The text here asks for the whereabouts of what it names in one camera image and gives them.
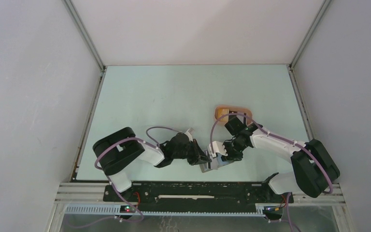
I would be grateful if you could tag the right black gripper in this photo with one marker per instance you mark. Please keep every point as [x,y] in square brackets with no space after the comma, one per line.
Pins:
[230,157]

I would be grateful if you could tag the pink oval tray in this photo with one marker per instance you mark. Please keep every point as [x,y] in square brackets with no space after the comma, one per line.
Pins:
[239,110]

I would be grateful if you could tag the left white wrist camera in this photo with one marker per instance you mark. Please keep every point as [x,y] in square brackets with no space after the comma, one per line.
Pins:
[189,133]

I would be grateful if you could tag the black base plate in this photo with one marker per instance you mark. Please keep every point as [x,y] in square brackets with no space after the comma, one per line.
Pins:
[211,197]

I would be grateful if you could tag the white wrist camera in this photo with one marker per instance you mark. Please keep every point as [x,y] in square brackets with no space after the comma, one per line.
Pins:
[216,149]
[189,133]

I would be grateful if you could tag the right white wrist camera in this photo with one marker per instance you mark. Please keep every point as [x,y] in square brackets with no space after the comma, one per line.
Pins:
[216,149]

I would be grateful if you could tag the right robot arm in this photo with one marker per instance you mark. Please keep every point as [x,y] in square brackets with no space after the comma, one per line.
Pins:
[314,170]

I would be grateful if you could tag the right corner frame post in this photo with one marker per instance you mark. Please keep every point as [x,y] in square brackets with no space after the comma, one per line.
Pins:
[310,32]

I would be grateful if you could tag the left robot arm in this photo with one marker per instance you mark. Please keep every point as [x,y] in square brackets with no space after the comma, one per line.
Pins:
[118,150]

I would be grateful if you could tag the grey card holder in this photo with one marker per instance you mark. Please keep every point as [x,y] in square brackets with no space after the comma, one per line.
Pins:
[216,163]

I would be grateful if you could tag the corner frame post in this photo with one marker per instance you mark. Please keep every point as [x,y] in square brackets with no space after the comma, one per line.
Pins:
[310,32]
[72,10]

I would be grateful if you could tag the left corner frame post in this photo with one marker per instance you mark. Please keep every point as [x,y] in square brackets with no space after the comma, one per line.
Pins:
[72,10]

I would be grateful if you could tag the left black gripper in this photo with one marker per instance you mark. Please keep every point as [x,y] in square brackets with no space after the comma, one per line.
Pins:
[198,156]

